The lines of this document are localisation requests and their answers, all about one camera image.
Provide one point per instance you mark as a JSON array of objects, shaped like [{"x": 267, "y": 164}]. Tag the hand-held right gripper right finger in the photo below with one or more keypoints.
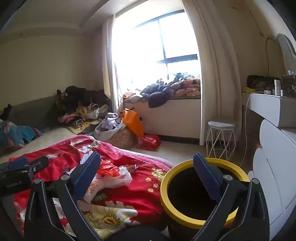
[{"x": 205, "y": 173}]

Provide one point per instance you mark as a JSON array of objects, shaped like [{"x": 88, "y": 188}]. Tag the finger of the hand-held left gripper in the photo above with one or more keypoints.
[
  {"x": 38, "y": 163},
  {"x": 18, "y": 161}
]

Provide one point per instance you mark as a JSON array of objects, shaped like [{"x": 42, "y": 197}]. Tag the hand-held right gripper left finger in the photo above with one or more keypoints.
[{"x": 86, "y": 171}]

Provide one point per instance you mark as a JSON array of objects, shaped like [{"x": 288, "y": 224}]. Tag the red shiny wrapper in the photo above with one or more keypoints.
[{"x": 107, "y": 169}]

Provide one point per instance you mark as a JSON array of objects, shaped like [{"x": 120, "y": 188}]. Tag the black yellow-rimmed trash bin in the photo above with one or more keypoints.
[{"x": 182, "y": 190}]

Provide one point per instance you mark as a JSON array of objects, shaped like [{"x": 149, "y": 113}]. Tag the white plastic bag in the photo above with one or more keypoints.
[{"x": 115, "y": 179}]

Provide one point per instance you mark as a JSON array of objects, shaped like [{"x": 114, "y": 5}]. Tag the purple brown candy wrapper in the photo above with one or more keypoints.
[{"x": 132, "y": 168}]

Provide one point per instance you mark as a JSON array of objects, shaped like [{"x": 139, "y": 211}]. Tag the beige mattress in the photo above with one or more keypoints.
[{"x": 46, "y": 141}]

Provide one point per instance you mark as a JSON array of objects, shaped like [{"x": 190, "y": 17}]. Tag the teal floral garment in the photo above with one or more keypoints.
[{"x": 13, "y": 134}]

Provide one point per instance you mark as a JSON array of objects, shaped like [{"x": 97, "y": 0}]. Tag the black cloth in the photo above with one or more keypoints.
[{"x": 7, "y": 111}]

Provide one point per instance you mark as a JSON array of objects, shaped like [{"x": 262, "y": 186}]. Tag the grey bed headboard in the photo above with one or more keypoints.
[{"x": 34, "y": 111}]

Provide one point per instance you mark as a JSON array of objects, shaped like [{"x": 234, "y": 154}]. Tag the red floral blanket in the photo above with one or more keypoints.
[{"x": 138, "y": 197}]

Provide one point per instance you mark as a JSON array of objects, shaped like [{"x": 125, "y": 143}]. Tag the red plastic bag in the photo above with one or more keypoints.
[{"x": 149, "y": 141}]

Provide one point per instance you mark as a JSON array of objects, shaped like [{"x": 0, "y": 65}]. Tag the orange bag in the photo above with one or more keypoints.
[{"x": 133, "y": 122}]

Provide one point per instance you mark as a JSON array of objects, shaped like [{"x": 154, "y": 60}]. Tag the white window seat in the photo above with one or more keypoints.
[{"x": 166, "y": 118}]

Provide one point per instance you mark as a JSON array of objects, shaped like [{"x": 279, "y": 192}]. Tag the white drawer cabinet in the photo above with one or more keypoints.
[{"x": 277, "y": 162}]

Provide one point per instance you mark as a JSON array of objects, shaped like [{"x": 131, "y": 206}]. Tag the pile of dark clothes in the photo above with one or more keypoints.
[{"x": 76, "y": 95}]

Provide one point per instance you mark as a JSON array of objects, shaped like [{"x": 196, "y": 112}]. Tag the orange patterned quilt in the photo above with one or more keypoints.
[{"x": 187, "y": 89}]

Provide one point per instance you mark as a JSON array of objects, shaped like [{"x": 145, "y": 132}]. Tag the small pile of light clothes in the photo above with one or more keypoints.
[{"x": 131, "y": 96}]

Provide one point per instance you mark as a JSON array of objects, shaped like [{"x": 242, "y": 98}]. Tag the wide cream curtain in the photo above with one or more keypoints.
[{"x": 219, "y": 81}]

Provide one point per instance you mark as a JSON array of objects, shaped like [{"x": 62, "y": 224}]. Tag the yellow packet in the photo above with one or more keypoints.
[{"x": 248, "y": 90}]

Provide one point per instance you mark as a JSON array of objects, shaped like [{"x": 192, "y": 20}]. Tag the white vanity desk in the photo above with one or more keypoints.
[{"x": 272, "y": 106}]

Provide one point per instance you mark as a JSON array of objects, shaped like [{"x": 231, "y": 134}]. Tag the narrow cream curtain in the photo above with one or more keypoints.
[{"x": 108, "y": 69}]

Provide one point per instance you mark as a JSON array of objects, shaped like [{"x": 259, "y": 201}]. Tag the black bag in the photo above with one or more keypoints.
[{"x": 259, "y": 82}]

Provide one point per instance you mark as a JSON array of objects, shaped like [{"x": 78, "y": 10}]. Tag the white bottle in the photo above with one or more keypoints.
[{"x": 277, "y": 88}]

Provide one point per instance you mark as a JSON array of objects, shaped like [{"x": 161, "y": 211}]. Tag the dark organizer box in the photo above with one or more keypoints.
[{"x": 289, "y": 87}]

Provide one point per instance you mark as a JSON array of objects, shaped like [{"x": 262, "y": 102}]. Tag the window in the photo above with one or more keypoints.
[{"x": 175, "y": 37}]

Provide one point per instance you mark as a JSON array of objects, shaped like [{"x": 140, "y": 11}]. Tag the arched mirror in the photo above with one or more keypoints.
[{"x": 288, "y": 51}]

